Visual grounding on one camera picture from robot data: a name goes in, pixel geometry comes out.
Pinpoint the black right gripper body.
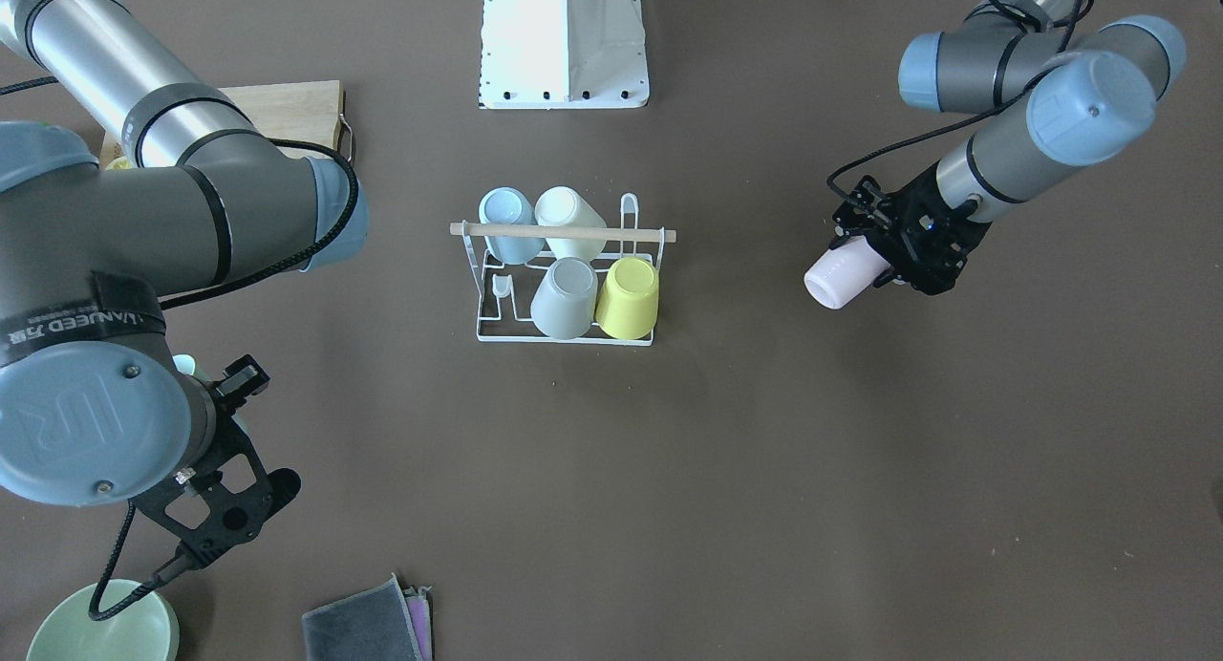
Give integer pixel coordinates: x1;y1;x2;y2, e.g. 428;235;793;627
137;422;301;570

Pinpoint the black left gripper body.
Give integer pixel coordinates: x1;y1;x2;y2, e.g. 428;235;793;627
865;165;991;295

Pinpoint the pink cup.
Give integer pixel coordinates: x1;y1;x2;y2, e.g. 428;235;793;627
804;236;892;308

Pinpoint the mint green cup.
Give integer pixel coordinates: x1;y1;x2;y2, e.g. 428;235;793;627
172;353;203;378

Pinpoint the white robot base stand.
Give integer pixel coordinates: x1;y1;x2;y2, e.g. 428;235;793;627
478;0;651;110

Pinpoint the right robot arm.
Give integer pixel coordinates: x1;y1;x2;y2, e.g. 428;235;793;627
1;0;371;586

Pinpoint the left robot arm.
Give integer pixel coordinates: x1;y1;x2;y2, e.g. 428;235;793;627
805;0;1188;308

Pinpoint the yellow cup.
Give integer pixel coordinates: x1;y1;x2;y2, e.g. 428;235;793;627
596;257;659;340

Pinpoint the cream white cup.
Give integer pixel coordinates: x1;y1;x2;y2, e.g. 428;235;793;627
534;186;607;262

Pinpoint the grey cup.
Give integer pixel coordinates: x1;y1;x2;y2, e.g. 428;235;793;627
531;257;598;340

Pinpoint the light blue cup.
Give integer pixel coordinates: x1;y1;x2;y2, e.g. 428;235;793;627
478;187;545;266

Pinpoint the green bowl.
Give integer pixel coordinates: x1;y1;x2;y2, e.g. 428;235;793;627
27;586;180;660

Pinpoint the grey folded cloth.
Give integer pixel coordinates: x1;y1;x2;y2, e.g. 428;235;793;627
302;577;419;660

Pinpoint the purple cloth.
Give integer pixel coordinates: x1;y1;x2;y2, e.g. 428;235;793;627
404;586;434;661

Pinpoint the lemon slice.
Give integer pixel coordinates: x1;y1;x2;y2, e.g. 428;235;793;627
105;155;136;173

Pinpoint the wooden cutting board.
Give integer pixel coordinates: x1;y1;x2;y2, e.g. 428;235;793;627
99;80;349;170

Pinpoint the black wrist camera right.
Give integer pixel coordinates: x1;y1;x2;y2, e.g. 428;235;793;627
212;353;270;409

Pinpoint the white wire cup holder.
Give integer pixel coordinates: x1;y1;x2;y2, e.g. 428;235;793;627
450;187;676;346

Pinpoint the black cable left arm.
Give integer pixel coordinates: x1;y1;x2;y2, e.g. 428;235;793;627
826;0;1090;213

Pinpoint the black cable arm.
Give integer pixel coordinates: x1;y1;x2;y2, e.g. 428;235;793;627
88;138;361;623
826;0;1090;213

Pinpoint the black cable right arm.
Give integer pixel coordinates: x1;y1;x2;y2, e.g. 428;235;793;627
88;138;361;623

